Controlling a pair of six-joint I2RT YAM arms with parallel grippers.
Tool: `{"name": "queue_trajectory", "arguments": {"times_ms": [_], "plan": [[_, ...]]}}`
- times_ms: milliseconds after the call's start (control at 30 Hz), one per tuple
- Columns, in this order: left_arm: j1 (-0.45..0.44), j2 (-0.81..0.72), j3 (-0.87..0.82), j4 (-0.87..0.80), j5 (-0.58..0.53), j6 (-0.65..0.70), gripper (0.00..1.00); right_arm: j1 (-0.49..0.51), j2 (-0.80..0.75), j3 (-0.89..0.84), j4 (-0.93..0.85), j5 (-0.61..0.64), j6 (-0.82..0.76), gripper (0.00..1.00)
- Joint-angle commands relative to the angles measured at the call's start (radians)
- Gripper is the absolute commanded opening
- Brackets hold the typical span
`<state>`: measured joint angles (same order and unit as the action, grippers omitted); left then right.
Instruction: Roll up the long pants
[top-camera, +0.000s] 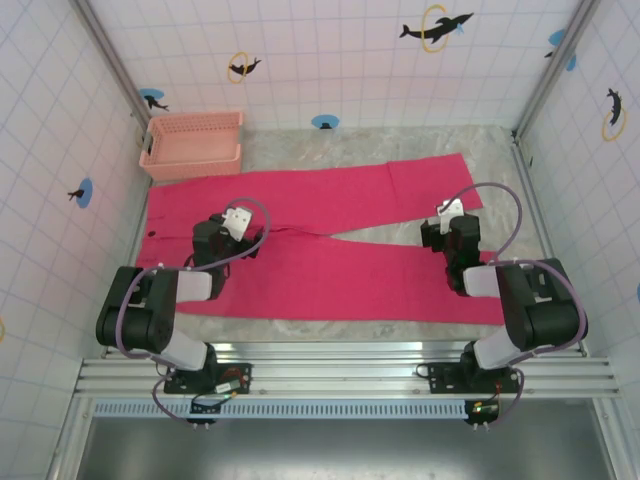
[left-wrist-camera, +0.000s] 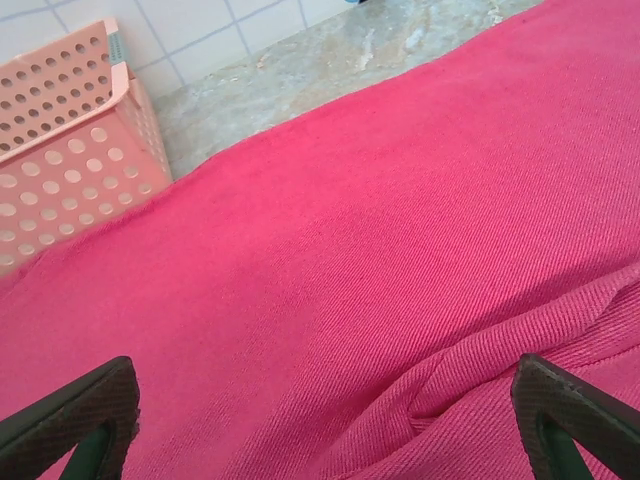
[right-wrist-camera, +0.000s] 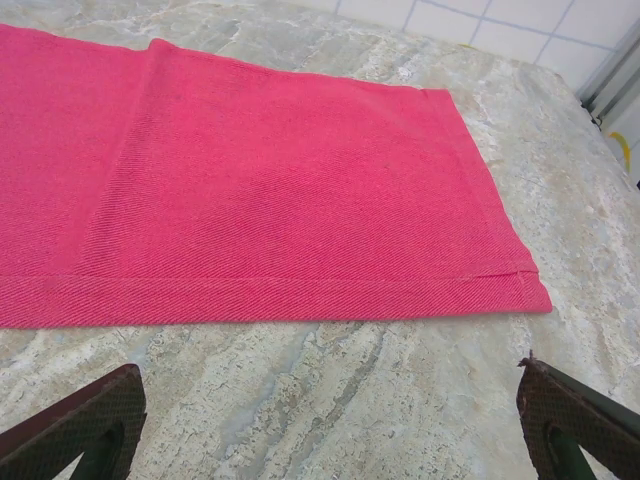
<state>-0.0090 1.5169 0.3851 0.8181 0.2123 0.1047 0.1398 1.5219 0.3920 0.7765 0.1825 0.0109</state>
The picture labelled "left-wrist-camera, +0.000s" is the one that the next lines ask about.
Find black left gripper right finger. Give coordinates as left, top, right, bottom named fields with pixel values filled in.
left=509, top=352, right=640, bottom=480

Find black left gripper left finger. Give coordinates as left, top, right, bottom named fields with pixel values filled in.
left=0, top=355, right=142, bottom=480

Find pink long pants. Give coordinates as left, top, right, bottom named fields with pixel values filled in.
left=0, top=0, right=640, bottom=480

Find pink perforated plastic basket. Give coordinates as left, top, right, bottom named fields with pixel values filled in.
left=0, top=17, right=174, bottom=279

